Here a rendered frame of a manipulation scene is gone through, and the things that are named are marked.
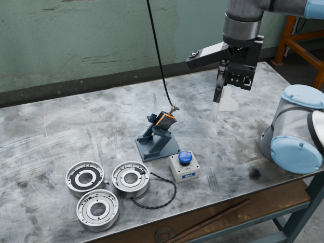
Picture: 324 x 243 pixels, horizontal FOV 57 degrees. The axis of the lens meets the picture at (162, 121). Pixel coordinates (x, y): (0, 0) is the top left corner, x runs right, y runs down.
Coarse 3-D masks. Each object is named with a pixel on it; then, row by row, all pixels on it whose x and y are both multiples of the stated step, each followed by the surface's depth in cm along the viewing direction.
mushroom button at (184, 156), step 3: (180, 153) 85; (183, 153) 85; (186, 153) 85; (189, 153) 85; (180, 156) 84; (183, 156) 84; (186, 156) 84; (189, 156) 84; (180, 159) 84; (183, 159) 84; (186, 159) 84; (189, 159) 84; (183, 162) 84; (186, 162) 84
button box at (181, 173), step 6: (174, 156) 88; (192, 156) 88; (174, 162) 86; (180, 162) 86; (192, 162) 86; (174, 168) 86; (180, 168) 85; (186, 168) 85; (192, 168) 85; (198, 168) 85; (174, 174) 87; (180, 174) 84; (186, 174) 85; (192, 174) 86; (198, 174) 87; (180, 180) 86; (186, 180) 87
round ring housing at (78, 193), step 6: (84, 162) 86; (90, 162) 87; (72, 168) 85; (78, 168) 86; (96, 168) 86; (102, 168) 85; (72, 174) 84; (78, 174) 85; (84, 174) 85; (90, 174) 85; (102, 174) 85; (66, 180) 81; (78, 180) 83; (102, 180) 82; (72, 186) 81; (84, 186) 82; (96, 186) 80; (102, 186) 83; (72, 192) 81; (78, 192) 79; (84, 192) 79
